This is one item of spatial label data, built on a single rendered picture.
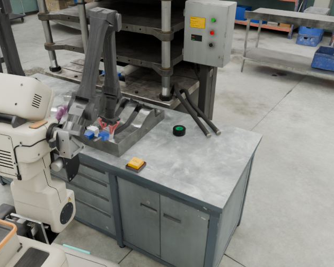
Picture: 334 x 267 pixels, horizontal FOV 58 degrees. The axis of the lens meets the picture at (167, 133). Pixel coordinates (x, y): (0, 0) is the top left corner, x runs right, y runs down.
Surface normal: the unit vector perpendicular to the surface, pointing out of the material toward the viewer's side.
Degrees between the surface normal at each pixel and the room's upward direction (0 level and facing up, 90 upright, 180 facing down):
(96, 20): 65
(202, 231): 90
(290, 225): 0
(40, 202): 82
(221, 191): 0
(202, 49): 90
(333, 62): 93
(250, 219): 0
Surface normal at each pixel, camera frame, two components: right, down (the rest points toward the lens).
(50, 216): -0.31, 0.40
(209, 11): -0.49, 0.47
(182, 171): 0.00, -0.84
